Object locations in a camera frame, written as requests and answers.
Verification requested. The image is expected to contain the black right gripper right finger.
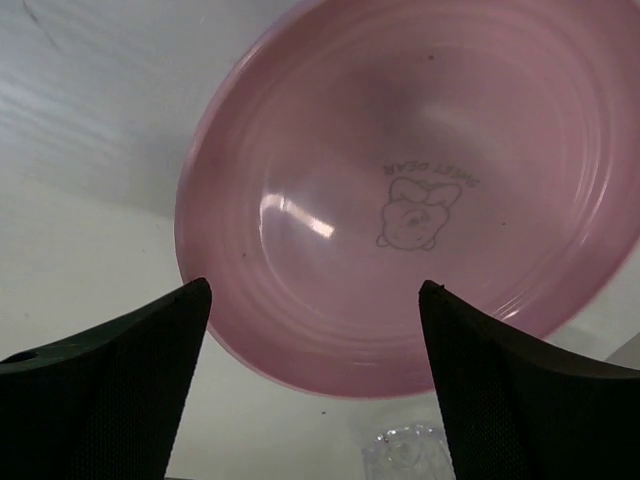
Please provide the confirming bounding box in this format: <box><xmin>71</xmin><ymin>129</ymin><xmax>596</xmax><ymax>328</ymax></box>
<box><xmin>419</xmin><ymin>281</ymin><xmax>639</xmax><ymax>479</ymax></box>

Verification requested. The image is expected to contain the clear plastic cup near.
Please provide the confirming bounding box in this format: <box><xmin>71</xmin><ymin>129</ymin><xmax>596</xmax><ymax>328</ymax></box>
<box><xmin>362</xmin><ymin>423</ymin><xmax>455</xmax><ymax>480</ymax></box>

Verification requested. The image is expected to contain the pink plastic plate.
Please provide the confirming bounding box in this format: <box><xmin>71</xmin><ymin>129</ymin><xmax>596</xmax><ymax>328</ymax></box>
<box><xmin>175</xmin><ymin>1</ymin><xmax>639</xmax><ymax>399</ymax></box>

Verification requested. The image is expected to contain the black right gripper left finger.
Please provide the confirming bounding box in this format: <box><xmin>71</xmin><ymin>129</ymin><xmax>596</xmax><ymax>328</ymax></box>
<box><xmin>1</xmin><ymin>278</ymin><xmax>212</xmax><ymax>479</ymax></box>

